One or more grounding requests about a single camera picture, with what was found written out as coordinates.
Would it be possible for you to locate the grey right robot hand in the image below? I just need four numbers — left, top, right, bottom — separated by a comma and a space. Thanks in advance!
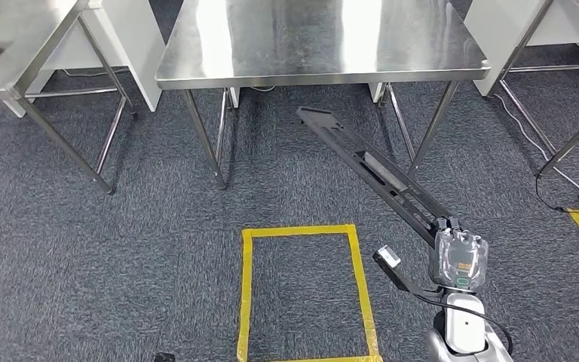
428, 214, 489, 293

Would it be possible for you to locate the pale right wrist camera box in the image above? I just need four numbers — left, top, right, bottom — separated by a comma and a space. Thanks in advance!
372, 244, 443, 298

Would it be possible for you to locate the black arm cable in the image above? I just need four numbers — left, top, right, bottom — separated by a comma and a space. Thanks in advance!
412, 292, 514, 356

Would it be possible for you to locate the long black plastic part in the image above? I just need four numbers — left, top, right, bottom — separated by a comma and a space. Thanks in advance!
296, 106, 453, 248

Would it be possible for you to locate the white floor cable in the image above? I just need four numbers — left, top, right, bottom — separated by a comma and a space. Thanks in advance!
492, 92, 579, 197

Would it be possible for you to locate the stainless steel workbench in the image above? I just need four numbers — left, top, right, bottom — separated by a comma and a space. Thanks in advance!
486, 0, 579, 176
0, 0, 139, 196
155, 0, 492, 191

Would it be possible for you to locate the black floor cable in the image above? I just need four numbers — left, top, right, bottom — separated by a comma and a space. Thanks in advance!
534, 170, 579, 215

